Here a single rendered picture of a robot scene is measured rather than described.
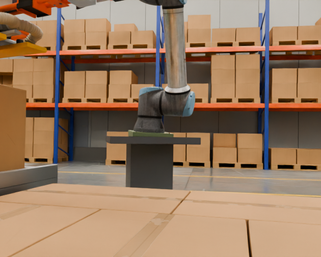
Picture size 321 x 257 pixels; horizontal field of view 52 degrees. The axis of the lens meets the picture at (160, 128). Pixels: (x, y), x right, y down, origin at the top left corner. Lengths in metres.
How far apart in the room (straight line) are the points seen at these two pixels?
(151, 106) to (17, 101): 0.77
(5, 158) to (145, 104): 0.85
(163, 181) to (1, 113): 0.95
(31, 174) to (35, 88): 8.13
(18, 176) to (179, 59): 1.00
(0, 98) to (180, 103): 0.94
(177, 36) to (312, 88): 7.14
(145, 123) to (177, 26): 0.58
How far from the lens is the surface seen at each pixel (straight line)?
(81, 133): 10.23
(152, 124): 1.93
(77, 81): 9.08
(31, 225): 0.83
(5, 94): 1.48
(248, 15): 10.28
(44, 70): 9.53
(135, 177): 1.89
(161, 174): 1.91
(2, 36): 1.31
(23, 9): 1.34
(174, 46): 1.81
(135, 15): 10.48
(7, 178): 1.37
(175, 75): 1.85
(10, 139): 1.50
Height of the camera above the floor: 0.75
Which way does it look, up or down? 1 degrees up
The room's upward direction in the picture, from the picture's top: 1 degrees clockwise
